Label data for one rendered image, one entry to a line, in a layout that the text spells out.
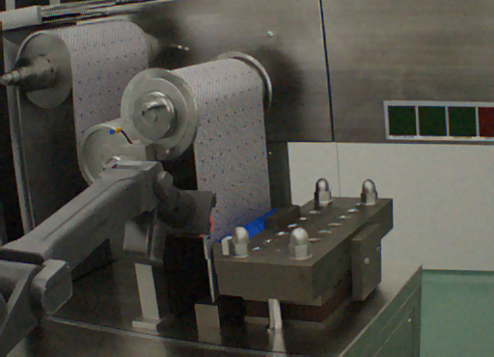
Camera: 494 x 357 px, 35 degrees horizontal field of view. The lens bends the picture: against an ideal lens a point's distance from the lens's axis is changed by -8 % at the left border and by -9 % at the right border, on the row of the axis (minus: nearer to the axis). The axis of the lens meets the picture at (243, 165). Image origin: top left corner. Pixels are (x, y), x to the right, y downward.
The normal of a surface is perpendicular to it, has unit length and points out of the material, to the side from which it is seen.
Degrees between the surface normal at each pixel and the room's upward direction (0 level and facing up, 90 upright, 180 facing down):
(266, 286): 90
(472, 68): 90
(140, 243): 66
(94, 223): 92
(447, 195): 90
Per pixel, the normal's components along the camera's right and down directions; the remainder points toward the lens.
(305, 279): -0.46, 0.21
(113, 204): 0.97, 0.00
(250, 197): 0.88, 0.02
